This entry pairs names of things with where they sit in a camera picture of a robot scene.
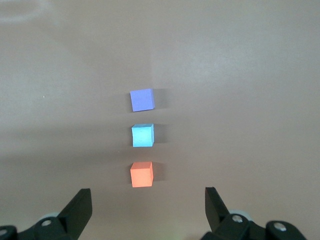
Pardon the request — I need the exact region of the orange foam block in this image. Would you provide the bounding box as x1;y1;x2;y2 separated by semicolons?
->
130;160;154;189

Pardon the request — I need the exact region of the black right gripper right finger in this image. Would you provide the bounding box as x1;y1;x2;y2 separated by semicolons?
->
201;186;309;240

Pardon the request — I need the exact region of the purple foam block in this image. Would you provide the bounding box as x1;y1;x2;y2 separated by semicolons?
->
129;87;156;113

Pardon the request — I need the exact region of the brown table cover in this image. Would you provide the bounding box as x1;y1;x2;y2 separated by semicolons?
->
0;0;320;240

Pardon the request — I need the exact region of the light blue foam block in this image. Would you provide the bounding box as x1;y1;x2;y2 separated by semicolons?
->
131;123;155;148

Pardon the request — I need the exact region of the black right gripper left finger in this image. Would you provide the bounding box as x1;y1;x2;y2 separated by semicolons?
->
0;188;93;240

